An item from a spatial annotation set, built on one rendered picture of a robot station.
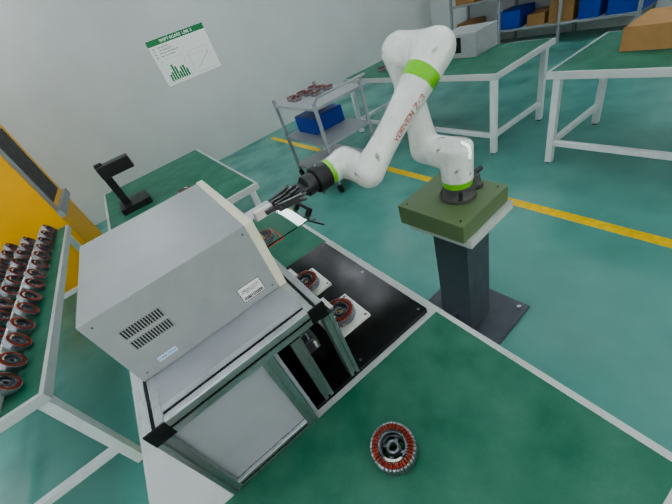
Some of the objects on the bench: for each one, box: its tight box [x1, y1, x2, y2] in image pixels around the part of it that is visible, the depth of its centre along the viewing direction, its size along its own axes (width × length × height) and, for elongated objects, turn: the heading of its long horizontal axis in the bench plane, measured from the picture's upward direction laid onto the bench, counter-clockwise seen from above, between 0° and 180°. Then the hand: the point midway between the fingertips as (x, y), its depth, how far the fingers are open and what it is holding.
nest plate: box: [318, 294, 371, 338], centre depth 115 cm, size 15×15×1 cm
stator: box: [370, 422, 417, 476], centre depth 79 cm, size 11×11×4 cm
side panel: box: [158, 357, 318, 495], centre depth 80 cm, size 28×3×32 cm, turn 146°
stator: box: [329, 298, 356, 328], centre depth 114 cm, size 11×11×4 cm
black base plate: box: [277, 242, 427, 410], centre depth 125 cm, size 47×64×2 cm
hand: (263, 211), depth 105 cm, fingers closed
